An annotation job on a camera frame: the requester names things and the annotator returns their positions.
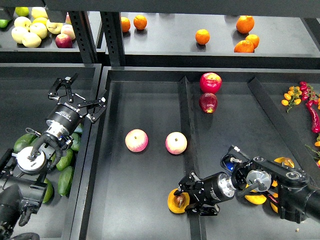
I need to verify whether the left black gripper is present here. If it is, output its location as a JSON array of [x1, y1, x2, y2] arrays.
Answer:
[[45, 72, 107, 135]]

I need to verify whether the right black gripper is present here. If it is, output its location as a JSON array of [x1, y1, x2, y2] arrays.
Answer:
[[173, 171, 235, 216]]

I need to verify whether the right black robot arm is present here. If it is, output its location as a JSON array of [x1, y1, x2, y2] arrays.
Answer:
[[170, 145, 320, 224]]

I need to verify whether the pale yellow pear front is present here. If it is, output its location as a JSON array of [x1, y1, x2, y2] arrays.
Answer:
[[22, 32, 42, 48]]

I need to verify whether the pale yellow pear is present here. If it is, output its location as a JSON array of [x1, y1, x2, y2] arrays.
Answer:
[[22, 32, 42, 48], [11, 26, 29, 44]]

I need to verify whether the yellow pear front pile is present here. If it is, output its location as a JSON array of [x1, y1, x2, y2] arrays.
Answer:
[[270, 201, 278, 213]]

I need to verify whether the pale yellow pear left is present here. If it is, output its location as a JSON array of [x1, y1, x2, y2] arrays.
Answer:
[[11, 26, 29, 44]]

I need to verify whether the round green avocado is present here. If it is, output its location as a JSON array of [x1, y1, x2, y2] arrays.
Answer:
[[42, 178, 54, 204]]

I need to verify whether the dark red shelf apple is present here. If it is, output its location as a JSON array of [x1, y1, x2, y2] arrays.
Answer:
[[55, 33, 73, 49]]

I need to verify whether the pink apple right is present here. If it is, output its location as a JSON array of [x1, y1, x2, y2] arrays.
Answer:
[[165, 131, 188, 155]]

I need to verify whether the pink apple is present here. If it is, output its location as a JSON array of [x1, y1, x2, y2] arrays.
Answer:
[[165, 131, 188, 155], [125, 129, 149, 153]]

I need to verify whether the black left tray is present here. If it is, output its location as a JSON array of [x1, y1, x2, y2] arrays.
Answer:
[[0, 63, 102, 240]]

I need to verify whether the black tray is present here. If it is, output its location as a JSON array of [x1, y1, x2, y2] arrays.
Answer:
[[84, 67, 320, 240], [0, 63, 102, 240]]

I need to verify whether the pink apple left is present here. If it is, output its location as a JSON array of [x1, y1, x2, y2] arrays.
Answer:
[[125, 129, 149, 153]]

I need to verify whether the black centre tray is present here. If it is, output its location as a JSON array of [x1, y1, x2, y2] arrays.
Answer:
[[84, 67, 320, 240]]

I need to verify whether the orange far left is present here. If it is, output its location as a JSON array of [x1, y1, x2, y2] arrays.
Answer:
[[121, 16, 131, 33]]

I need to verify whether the orange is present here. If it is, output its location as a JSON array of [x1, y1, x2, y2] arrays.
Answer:
[[236, 15, 255, 34], [133, 14, 148, 30], [195, 29, 211, 45], [233, 40, 255, 53], [121, 16, 131, 33]]

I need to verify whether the green lime top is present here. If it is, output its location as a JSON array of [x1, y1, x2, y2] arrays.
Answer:
[[15, 6, 30, 17]]

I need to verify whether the bright red apple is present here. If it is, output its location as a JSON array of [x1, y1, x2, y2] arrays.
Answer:
[[199, 72, 222, 94]]

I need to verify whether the orange middle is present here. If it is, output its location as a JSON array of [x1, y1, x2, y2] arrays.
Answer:
[[195, 29, 211, 45]]

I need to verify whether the orange cherry tomato cluster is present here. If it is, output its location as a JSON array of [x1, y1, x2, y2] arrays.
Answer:
[[281, 86, 302, 113]]

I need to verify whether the red chili pepper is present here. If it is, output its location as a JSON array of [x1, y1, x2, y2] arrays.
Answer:
[[305, 100, 320, 134]]

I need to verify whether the red cherry tomato cluster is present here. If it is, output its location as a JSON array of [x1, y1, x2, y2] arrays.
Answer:
[[299, 81, 320, 110]]

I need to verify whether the orange front right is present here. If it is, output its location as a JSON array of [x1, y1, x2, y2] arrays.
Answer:
[[233, 40, 255, 53]]

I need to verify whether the orange right small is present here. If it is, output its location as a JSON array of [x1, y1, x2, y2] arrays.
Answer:
[[245, 34, 260, 49]]

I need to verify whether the orange top right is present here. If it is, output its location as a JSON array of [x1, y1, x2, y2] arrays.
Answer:
[[236, 15, 255, 34]]

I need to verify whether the black shelf post left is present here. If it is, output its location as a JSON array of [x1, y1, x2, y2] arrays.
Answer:
[[68, 11, 98, 64]]

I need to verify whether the black shelf post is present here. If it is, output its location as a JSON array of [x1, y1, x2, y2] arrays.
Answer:
[[100, 11, 126, 67], [68, 11, 98, 64]]

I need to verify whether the black shelf post right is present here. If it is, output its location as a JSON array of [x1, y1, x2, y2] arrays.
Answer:
[[100, 11, 126, 67]]

